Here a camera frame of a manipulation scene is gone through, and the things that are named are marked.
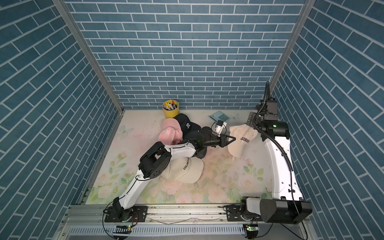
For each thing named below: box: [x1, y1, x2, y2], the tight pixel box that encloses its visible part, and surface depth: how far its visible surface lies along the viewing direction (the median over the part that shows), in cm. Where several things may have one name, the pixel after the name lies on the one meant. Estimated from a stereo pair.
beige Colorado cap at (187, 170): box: [161, 157, 205, 184], surface depth 87 cm
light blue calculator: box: [208, 111, 231, 122], surface depth 118 cm
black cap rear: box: [173, 113, 202, 140], surface depth 107 cm
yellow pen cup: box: [162, 99, 180, 119], surface depth 107 cm
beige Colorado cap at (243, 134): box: [228, 124, 258, 158], surface depth 86 cm
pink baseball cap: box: [158, 118, 183, 146], surface depth 98 cm
